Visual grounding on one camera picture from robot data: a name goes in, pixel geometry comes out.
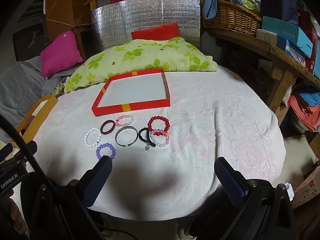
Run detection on person left hand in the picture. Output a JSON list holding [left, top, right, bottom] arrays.
[[9, 189, 27, 234]]

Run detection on silver metal bangle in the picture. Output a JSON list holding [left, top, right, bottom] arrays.
[[114, 125, 138, 147]]

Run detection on grey blanket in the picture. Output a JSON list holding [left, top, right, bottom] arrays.
[[1, 56, 75, 127]]

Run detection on red shallow box tray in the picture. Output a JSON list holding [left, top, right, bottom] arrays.
[[92, 69, 171, 116]]

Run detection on teal cardboard box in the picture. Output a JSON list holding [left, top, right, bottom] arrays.
[[262, 16, 313, 58]]

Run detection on red cushion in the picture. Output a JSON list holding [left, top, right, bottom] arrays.
[[131, 23, 180, 41]]

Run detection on white bead bracelet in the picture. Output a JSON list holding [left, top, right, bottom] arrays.
[[83, 127, 103, 148]]

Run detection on wicker basket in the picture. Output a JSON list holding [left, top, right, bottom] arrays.
[[203, 0, 262, 36]]

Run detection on wooden shelf table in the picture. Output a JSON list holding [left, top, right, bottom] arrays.
[[205, 28, 319, 125]]

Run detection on pink multicolour bead bracelet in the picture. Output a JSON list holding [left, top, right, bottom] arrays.
[[115, 114, 135, 127]]

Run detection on black hair tie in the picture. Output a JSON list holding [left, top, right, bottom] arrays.
[[138, 127, 157, 151]]

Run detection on brown wooden cabinet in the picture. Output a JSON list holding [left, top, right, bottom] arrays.
[[43, 0, 92, 41]]

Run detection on dark red bead bracelet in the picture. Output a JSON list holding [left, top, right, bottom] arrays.
[[147, 115, 171, 136]]

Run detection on maroon hair tie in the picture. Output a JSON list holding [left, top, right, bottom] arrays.
[[100, 119, 117, 136]]

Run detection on silver foil insulation sheet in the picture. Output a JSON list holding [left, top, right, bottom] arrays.
[[92, 0, 201, 52]]

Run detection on purple bead bracelet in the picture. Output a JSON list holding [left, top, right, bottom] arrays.
[[95, 142, 117, 161]]

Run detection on green clover print pillow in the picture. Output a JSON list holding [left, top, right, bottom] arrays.
[[64, 37, 217, 93]]

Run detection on magenta cushion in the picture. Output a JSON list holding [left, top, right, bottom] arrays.
[[40, 30, 83, 77]]

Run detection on pale pink bead bracelet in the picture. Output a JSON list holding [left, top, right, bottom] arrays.
[[149, 129, 171, 148]]

